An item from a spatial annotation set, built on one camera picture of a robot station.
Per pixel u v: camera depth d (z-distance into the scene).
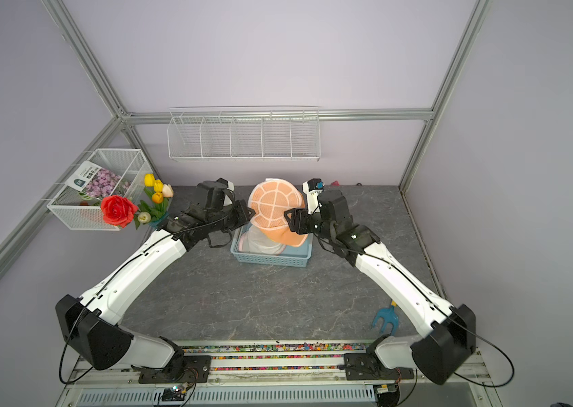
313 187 0.64
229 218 0.64
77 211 0.74
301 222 0.64
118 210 0.65
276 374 0.74
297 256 0.91
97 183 0.74
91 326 0.39
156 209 0.82
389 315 0.84
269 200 0.77
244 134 1.00
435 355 0.39
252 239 0.97
